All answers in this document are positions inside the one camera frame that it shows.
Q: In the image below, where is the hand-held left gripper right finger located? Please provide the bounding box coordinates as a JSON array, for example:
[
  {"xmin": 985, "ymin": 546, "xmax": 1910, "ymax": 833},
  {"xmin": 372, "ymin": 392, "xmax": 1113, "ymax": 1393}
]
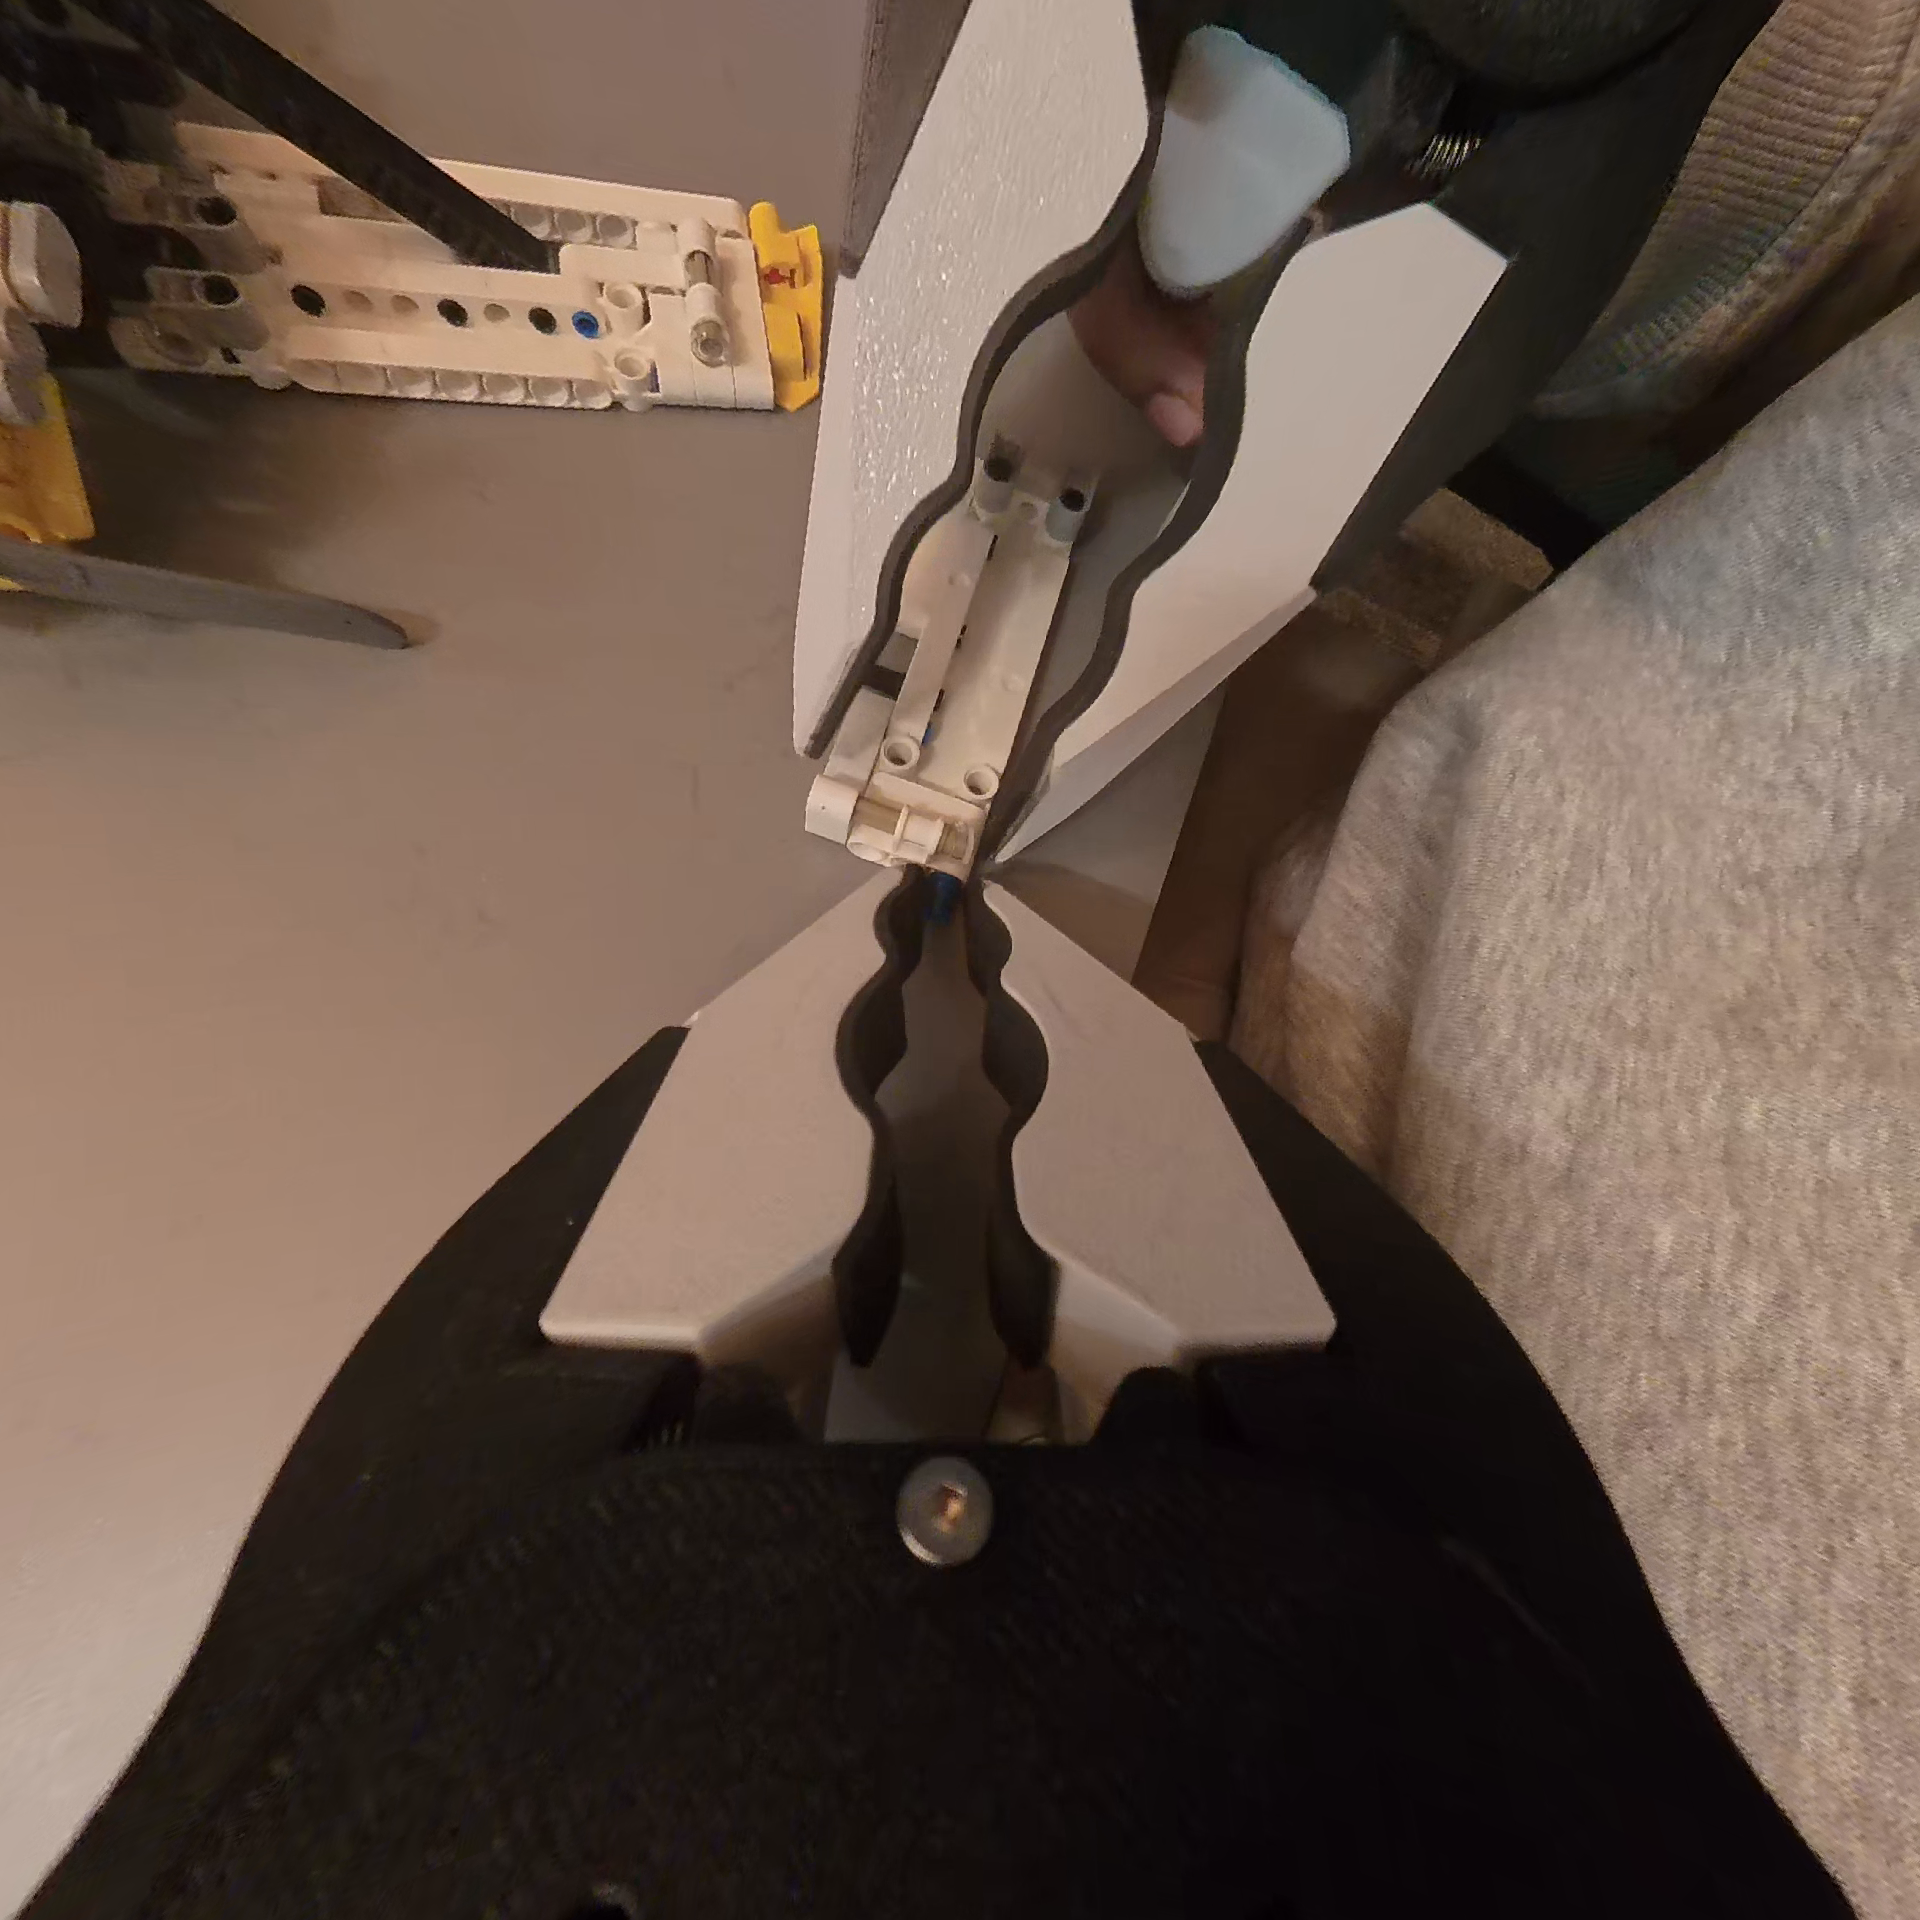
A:
[{"xmin": 959, "ymin": 882, "xmax": 1340, "ymax": 1420}]

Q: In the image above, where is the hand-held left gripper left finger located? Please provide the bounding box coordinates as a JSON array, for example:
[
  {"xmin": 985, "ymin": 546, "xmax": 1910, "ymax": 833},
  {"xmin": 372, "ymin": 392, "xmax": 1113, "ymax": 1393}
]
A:
[{"xmin": 537, "ymin": 882, "xmax": 921, "ymax": 1370}]

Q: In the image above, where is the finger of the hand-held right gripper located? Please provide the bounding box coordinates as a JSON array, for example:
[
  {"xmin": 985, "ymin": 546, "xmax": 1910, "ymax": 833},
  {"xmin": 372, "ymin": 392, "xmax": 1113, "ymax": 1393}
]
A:
[
  {"xmin": 790, "ymin": 0, "xmax": 1156, "ymax": 762},
  {"xmin": 988, "ymin": 202, "xmax": 1513, "ymax": 874}
]

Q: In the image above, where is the white lego panel piece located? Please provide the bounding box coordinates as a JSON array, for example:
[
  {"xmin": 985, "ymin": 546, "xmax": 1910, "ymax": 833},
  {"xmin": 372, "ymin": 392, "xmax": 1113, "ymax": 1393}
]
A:
[{"xmin": 804, "ymin": 433, "xmax": 1113, "ymax": 875}]

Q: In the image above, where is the zebra striped lego helicopter model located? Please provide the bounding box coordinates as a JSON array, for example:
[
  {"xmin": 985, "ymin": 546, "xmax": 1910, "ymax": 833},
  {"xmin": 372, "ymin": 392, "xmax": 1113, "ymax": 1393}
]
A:
[{"xmin": 0, "ymin": 0, "xmax": 828, "ymax": 653}]

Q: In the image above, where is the person's right forearm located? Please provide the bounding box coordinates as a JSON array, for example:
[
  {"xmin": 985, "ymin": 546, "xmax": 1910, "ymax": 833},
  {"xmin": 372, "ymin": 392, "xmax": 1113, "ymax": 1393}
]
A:
[{"xmin": 1529, "ymin": 0, "xmax": 1920, "ymax": 528}]

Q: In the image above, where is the person's right hand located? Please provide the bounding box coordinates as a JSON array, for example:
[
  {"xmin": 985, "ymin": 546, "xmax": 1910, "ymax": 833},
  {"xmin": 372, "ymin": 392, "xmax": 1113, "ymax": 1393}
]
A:
[{"xmin": 1072, "ymin": 240, "xmax": 1216, "ymax": 453}]

